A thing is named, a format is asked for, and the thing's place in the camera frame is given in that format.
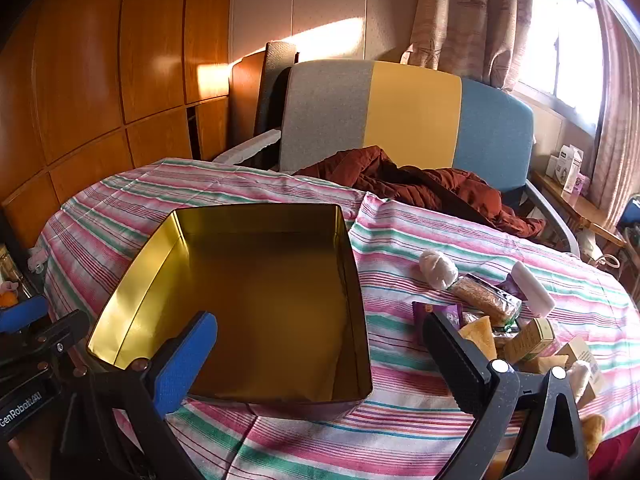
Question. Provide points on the white cotton pads bag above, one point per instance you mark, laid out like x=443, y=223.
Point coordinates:
x=580, y=377

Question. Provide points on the green snack packet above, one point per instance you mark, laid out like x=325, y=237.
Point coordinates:
x=506, y=329

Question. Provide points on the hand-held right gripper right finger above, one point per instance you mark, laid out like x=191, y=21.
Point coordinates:
x=460, y=365

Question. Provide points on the yellow sponge cake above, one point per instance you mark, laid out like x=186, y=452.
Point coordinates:
x=592, y=432
x=477, y=332

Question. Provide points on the gold metal tin box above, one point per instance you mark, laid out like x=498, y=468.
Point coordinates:
x=260, y=285

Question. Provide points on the pink patterned curtain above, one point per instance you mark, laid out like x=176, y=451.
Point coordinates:
x=620, y=110

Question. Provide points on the red-brown padded jacket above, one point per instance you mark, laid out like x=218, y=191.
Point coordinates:
x=400, y=180

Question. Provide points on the window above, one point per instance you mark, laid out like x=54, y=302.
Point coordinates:
x=565, y=35

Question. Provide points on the white bar packet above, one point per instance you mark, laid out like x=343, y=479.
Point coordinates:
x=532, y=287

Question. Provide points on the green white carton box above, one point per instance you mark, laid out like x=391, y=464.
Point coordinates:
x=537, y=337

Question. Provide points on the clear grain bar packet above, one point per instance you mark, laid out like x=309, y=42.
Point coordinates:
x=487, y=300

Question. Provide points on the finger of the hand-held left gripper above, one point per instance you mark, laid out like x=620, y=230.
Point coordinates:
x=22, y=314
x=60, y=335

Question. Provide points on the small pink box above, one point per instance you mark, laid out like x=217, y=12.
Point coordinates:
x=581, y=183

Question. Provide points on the red garment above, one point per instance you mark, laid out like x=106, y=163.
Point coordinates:
x=617, y=457

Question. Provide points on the white round wrapped snack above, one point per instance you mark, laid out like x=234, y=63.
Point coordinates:
x=437, y=270

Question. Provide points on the wooden side table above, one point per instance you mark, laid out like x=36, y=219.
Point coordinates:
x=580, y=210

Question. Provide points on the grey yellow blue armchair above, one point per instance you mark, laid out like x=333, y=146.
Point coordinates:
x=410, y=110

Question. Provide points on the tall white printed box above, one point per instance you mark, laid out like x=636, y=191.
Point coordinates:
x=571, y=167

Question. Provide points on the wooden board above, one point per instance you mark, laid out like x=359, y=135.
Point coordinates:
x=246, y=100

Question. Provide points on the small white box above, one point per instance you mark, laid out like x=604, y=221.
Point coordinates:
x=552, y=165

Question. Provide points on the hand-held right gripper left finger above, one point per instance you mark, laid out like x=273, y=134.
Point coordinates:
x=184, y=362

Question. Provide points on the blue appliance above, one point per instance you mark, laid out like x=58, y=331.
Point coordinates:
x=631, y=215

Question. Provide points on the beige patterned curtain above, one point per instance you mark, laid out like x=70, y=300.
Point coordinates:
x=465, y=15

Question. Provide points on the wooden wardrobe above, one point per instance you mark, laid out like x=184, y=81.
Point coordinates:
x=85, y=85

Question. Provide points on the pink green striped tablecloth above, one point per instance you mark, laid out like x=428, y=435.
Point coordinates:
x=350, y=440

